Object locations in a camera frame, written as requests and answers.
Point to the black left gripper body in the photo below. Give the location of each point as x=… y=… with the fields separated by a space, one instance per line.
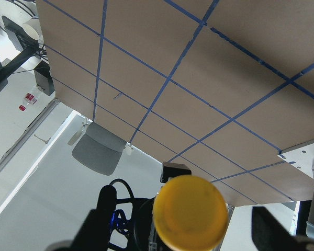
x=130 y=217

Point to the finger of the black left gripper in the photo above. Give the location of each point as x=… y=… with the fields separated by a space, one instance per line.
x=171 y=170

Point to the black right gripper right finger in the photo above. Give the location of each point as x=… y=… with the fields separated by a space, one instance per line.
x=268 y=234

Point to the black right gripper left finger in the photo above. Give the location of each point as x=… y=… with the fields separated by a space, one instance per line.
x=89 y=237

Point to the yellow push button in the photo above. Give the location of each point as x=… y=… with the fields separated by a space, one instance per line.
x=189 y=213

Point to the black box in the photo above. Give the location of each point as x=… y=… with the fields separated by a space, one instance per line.
x=43 y=78

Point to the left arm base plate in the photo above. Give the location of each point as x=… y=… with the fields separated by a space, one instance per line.
x=301 y=156

